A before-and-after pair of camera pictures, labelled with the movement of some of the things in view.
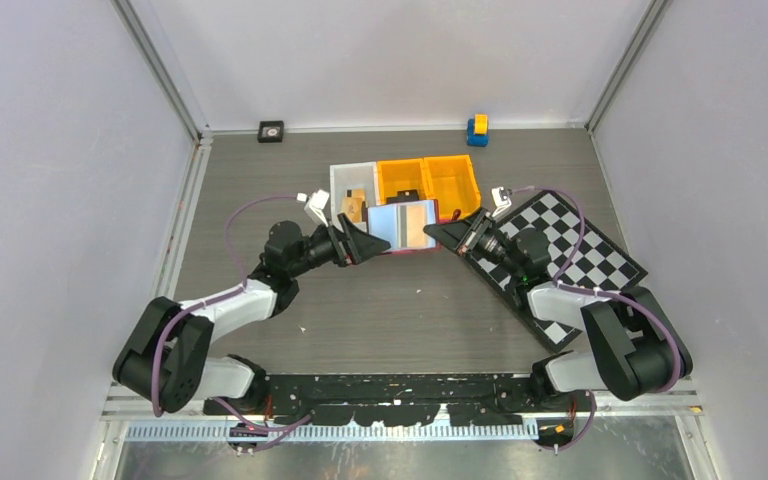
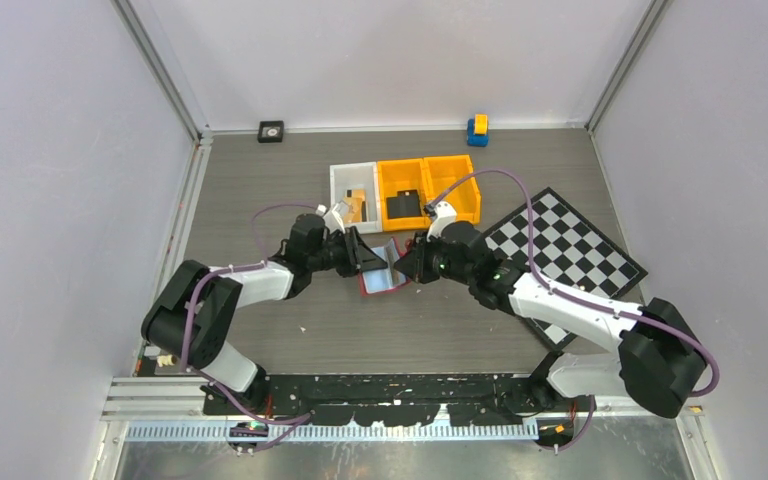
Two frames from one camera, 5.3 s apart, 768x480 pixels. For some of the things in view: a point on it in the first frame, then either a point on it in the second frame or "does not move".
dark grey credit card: [403, 196] does not move
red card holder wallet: [402, 224] → [389, 279]
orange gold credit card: [354, 193] does not move
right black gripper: [466, 234] → [414, 264]
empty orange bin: [452, 182] does not move
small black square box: [271, 131] does not move
